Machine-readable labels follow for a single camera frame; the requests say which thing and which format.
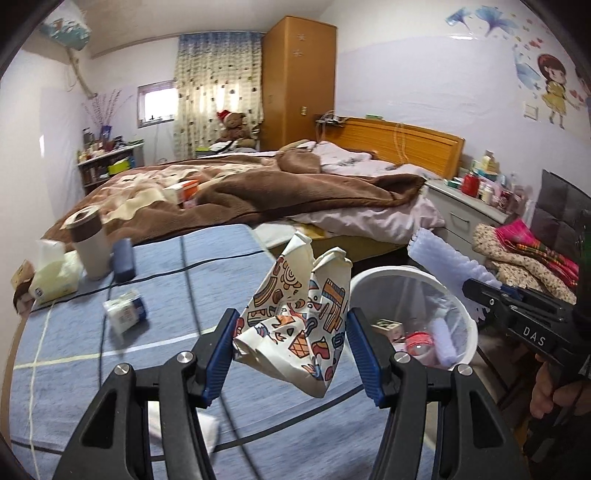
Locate pink plaid cloth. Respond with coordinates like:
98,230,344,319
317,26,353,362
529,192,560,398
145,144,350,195
496,218,581,288

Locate purple box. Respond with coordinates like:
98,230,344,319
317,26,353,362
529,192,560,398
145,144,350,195
372,318,404,343

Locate patterned curtain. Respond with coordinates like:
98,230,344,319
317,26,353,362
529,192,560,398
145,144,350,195
173,32,265,160

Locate wall socket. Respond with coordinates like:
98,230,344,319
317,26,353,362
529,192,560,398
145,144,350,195
11,259,36,288

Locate white foam net sleeve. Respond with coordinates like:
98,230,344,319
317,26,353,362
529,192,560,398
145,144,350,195
406,228,503,319

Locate yellow-green tissue pack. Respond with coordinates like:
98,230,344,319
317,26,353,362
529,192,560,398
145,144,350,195
28,239,84,305

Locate cartoon wall sticker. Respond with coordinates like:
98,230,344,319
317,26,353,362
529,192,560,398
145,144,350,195
445,4,591,131

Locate patterned paper bag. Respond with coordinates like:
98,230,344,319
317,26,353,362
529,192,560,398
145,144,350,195
232,232,354,398

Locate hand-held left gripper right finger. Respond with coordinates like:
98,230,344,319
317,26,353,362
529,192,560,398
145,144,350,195
346,307,532,480

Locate white paper piece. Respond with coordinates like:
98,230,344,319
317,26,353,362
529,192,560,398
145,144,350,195
147,401,219,457

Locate person's right hand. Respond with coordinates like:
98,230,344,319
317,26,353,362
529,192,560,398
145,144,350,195
530,356,591,422

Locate beige cup with brown band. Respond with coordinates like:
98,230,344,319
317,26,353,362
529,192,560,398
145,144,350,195
62,206,113,281

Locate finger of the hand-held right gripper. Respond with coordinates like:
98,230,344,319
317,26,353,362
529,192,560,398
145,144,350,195
499,283,577,312
462,277,520,326

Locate blue tablecloth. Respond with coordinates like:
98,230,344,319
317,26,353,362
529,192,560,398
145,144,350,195
9,224,439,480

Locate floral cloth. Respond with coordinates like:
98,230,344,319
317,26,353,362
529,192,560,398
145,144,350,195
473,224,578,305

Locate brown blanket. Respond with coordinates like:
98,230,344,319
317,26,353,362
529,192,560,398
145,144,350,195
41,150,426,250

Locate dark grey chair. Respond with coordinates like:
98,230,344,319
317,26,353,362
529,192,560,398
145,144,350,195
531,169,591,243

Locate white paper towel roll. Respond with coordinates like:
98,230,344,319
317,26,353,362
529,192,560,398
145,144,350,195
427,318,456,366

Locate clear bottle with red label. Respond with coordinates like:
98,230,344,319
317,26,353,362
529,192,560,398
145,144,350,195
402,330,437,366

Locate vase with dried branches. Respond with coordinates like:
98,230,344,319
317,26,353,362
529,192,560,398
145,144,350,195
83,90,126,140

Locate orange and white box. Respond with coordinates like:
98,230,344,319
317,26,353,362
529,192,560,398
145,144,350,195
164,179,201,208

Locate pink quilt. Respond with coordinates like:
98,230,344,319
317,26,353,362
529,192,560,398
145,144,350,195
259,140,446,245

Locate grey nightstand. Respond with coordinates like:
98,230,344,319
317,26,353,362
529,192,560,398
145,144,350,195
425,178,528,252

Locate white trash bin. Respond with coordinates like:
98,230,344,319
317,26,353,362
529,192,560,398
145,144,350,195
349,265,478,372

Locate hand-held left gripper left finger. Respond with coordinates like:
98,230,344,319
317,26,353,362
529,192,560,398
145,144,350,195
52,308,241,480

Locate wooden wardrobe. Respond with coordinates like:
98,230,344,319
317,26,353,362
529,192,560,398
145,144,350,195
262,16,338,151

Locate cluttered desk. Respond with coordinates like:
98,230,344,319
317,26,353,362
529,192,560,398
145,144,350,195
76,142,147,195

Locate brown teddy bear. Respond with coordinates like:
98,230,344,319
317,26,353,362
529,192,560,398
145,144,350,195
216,110,256,149

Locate window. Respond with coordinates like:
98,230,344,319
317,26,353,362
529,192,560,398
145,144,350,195
137,79,179,128

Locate air conditioner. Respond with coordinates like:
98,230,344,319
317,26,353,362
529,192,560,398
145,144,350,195
37,4,93,51

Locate dark blue case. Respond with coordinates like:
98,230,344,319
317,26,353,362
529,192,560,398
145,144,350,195
112,237,136,284

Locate wooden headboard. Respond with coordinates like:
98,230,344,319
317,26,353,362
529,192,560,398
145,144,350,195
318,115,466,181

